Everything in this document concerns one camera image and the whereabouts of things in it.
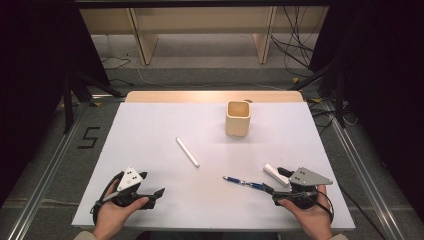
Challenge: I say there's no black tripod stand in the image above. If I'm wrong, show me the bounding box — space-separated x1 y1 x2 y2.
288 56 348 129
62 66 124 134

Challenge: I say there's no person's left hand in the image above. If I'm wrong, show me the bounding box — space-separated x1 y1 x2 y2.
94 179 150 238

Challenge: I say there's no thin white pen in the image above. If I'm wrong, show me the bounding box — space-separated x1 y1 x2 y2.
175 136 201 169

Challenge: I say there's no blue pen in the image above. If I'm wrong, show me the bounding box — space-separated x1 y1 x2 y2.
222 175 268 192

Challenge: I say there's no long black floor cable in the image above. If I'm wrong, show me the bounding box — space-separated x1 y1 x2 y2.
338 184 388 240

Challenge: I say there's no hand-held gripper cable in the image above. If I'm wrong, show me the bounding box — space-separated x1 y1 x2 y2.
314 189 335 224
89 171 124 224

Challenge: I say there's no thick white marker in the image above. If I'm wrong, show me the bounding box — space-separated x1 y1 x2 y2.
263 163 291 187

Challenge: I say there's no left hand-held gripper cable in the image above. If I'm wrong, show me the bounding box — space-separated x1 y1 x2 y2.
89 171 124 224

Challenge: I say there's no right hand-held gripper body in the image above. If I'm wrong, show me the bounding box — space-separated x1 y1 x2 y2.
273 167 334 210

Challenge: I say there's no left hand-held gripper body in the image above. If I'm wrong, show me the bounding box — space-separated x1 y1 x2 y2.
99 166 157 210

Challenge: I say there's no beige square pen holder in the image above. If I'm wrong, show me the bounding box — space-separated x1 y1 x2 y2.
225 100 252 138

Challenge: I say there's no white table mat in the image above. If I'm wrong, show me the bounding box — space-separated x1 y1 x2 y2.
71 101 356 232

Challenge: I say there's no right hand-held gripper cable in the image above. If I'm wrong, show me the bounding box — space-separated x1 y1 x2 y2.
314 189 335 224

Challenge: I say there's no aluminium floor rail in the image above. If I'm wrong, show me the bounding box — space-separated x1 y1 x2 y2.
321 99 407 240
6 99 93 240

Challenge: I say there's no black curtain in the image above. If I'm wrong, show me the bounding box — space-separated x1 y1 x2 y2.
0 0 111 208
309 0 424 221

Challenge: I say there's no person's right hand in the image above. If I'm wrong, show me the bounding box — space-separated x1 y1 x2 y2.
278 185 334 239

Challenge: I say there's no thin black floor cable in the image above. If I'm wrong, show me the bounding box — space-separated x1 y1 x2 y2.
101 55 135 86

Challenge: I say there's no bundle of black cables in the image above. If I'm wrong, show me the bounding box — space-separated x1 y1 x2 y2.
270 6 321 78

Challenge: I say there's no light wooden desk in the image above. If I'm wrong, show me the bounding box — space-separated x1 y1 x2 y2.
79 6 329 66

